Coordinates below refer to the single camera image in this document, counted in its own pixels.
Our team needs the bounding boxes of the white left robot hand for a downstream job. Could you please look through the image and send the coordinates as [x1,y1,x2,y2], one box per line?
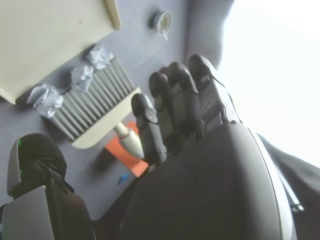
[0,54,298,240]

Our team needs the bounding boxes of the cream hand broom grey bristles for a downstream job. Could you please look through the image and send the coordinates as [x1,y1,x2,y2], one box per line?
[49,57,146,160]

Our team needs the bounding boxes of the cream plastic dustpan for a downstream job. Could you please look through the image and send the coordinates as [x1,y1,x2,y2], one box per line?
[0,0,123,106]

